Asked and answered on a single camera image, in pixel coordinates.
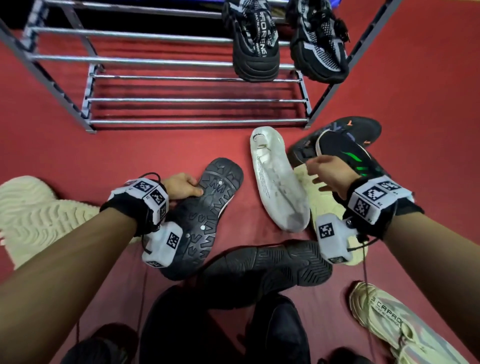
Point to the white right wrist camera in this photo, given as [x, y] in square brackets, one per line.
[333, 236]

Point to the person's right hand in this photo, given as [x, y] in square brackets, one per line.
[333, 174]

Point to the cream-soled sneaker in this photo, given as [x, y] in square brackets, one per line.
[326, 204]

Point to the person's black trousers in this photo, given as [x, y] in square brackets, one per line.
[187, 330]

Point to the person's black right shoe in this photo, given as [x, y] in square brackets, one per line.
[345, 356]

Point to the black orange-marked sneaker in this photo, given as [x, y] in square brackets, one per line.
[356, 127]

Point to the black lug-sole sneaker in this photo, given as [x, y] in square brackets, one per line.
[210, 217]

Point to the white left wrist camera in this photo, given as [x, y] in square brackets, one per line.
[161, 243]

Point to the cream chunky sneaker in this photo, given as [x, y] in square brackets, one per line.
[33, 221]

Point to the black marker right wristband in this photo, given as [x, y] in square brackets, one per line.
[375, 202]

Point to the grey metal shoe rack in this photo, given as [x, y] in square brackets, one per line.
[187, 121]

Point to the person's black shoe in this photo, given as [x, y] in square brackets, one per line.
[105, 345]
[345, 356]

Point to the black grey mesh sneaker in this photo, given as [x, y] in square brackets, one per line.
[255, 56]
[318, 48]

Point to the person's left forearm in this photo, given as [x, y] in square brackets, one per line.
[56, 285]

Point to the black green-striped sneaker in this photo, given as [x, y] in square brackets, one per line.
[345, 150]

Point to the black marker left wristband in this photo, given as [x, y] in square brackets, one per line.
[138, 198]

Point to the pastel iridescent sneaker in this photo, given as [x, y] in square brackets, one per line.
[393, 318]

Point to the black marker wristband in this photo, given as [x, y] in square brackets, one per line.
[138, 198]
[375, 202]

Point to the person's right forearm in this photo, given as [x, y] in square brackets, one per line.
[438, 270]

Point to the person's black left shoe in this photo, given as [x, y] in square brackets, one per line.
[105, 345]

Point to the person's left hand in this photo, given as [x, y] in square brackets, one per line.
[182, 185]

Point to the white knit sneaker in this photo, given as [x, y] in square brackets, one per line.
[277, 180]

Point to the black ribbed-sole sneaker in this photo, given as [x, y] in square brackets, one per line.
[270, 270]

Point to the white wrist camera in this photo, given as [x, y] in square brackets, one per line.
[161, 243]
[333, 236]

